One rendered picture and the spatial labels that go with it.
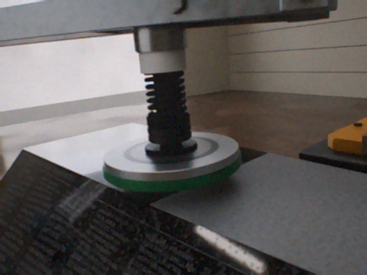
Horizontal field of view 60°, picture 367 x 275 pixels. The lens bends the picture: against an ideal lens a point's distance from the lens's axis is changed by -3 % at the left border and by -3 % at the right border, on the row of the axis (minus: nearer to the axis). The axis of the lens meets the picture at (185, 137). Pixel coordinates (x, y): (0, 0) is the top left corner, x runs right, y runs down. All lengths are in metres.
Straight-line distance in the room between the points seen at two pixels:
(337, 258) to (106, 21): 0.39
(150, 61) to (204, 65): 8.50
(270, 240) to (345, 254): 0.07
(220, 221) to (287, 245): 0.09
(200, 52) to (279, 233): 8.57
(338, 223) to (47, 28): 0.47
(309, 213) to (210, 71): 8.71
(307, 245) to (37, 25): 0.46
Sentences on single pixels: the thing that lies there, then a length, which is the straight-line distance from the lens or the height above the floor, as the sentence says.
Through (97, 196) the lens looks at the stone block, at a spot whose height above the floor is 0.83.
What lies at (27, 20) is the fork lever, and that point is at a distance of 0.56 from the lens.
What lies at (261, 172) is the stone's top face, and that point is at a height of 0.85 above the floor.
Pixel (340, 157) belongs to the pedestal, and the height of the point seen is 0.74.
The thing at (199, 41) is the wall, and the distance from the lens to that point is 8.90.
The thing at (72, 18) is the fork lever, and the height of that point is 1.11.
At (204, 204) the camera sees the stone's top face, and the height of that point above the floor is 0.85.
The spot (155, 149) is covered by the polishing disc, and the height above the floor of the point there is 0.91.
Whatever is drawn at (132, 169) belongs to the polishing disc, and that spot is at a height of 0.91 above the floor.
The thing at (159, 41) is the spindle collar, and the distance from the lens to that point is 0.46.
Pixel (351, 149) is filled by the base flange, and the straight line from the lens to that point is 1.02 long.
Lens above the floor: 1.05
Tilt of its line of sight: 14 degrees down
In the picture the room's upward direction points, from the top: 5 degrees counter-clockwise
